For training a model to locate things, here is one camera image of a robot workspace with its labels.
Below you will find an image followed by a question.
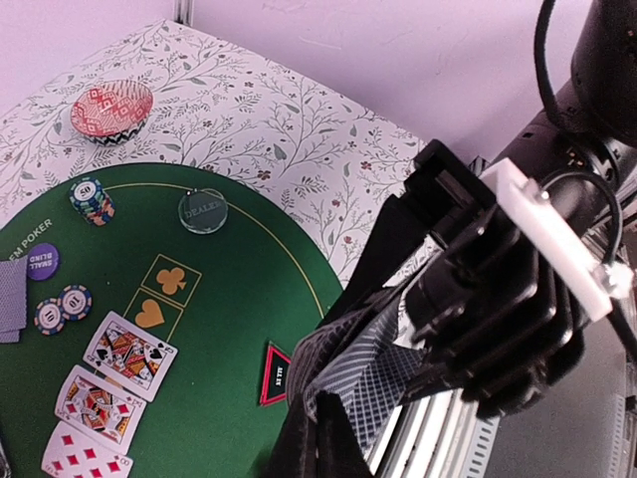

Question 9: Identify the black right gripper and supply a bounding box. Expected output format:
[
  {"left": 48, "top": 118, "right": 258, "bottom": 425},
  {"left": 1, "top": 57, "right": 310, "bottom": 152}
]
[{"left": 342, "top": 140, "right": 585, "bottom": 418}]

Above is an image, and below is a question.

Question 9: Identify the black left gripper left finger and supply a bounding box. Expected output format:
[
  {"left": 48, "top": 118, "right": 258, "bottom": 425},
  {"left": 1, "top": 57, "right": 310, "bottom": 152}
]
[{"left": 258, "top": 394, "right": 318, "bottom": 478}]

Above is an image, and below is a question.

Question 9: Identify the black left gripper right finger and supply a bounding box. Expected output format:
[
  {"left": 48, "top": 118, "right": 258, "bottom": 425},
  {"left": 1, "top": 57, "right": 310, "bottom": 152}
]
[{"left": 317, "top": 391, "right": 372, "bottom": 478}]

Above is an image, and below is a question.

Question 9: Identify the black triangular all-in marker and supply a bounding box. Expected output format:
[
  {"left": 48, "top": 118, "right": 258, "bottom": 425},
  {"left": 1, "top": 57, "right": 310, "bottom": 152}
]
[{"left": 259, "top": 341, "right": 292, "bottom": 407}]

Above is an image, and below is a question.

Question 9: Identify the grey playing card deck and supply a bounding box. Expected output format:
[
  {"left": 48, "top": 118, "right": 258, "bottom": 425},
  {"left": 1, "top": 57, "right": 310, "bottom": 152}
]
[{"left": 288, "top": 233, "right": 449, "bottom": 464}]

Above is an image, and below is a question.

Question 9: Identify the queen of spades card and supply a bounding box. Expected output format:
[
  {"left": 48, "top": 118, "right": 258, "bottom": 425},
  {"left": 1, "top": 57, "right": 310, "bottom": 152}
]
[{"left": 83, "top": 311, "right": 178, "bottom": 402}]

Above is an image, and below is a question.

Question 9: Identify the king of diamonds card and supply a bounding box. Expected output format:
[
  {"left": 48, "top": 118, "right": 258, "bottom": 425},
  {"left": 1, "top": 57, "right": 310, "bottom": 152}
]
[{"left": 55, "top": 365, "right": 147, "bottom": 454}]

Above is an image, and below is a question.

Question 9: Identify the nine of diamonds card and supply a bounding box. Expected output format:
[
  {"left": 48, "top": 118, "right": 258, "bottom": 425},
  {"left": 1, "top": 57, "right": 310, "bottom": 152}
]
[{"left": 41, "top": 421, "right": 133, "bottom": 478}]

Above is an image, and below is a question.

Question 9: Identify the green white dealer button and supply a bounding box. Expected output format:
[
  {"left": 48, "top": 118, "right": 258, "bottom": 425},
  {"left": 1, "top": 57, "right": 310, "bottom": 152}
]
[{"left": 177, "top": 188, "right": 228, "bottom": 235}]

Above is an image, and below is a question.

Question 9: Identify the blue peach 10 chip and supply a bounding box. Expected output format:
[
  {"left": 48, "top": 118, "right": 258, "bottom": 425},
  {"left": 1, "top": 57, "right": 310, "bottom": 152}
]
[
  {"left": 34, "top": 298, "right": 66, "bottom": 336},
  {"left": 59, "top": 284, "right": 93, "bottom": 322}
]

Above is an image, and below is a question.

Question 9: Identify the purple small blind button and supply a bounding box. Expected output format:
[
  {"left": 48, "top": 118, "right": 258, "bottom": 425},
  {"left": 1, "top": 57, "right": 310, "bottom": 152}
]
[{"left": 27, "top": 243, "right": 61, "bottom": 282}]

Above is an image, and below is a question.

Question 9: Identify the blue green chip stack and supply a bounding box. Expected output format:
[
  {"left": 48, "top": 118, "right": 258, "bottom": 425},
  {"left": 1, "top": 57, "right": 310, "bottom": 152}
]
[{"left": 69, "top": 176, "right": 115, "bottom": 226}]

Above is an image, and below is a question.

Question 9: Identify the blue checkered card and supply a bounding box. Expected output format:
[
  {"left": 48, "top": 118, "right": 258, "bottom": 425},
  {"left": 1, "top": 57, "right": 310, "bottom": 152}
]
[
  {"left": 1, "top": 257, "right": 27, "bottom": 344},
  {"left": 346, "top": 344, "right": 426, "bottom": 454}
]

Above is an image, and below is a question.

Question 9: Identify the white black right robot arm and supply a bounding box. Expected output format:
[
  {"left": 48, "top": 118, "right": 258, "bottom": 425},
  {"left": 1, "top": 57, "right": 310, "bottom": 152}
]
[{"left": 265, "top": 1, "right": 636, "bottom": 477}]

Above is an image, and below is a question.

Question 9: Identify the round green poker mat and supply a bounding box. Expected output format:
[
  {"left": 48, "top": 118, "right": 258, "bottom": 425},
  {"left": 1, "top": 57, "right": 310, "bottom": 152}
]
[{"left": 1, "top": 163, "right": 341, "bottom": 477}]

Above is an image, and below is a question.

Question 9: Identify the red patterned small bowl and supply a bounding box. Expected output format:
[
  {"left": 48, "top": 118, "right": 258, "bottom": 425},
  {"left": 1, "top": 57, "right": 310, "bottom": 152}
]
[{"left": 70, "top": 80, "right": 154, "bottom": 146}]

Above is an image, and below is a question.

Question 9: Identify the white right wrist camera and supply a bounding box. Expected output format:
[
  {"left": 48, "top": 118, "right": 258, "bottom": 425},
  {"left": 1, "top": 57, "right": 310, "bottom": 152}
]
[{"left": 480, "top": 158, "right": 634, "bottom": 322}]

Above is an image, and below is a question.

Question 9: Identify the right aluminium frame post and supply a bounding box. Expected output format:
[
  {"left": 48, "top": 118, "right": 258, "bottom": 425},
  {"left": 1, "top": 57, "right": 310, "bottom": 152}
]
[{"left": 173, "top": 0, "right": 194, "bottom": 27}]

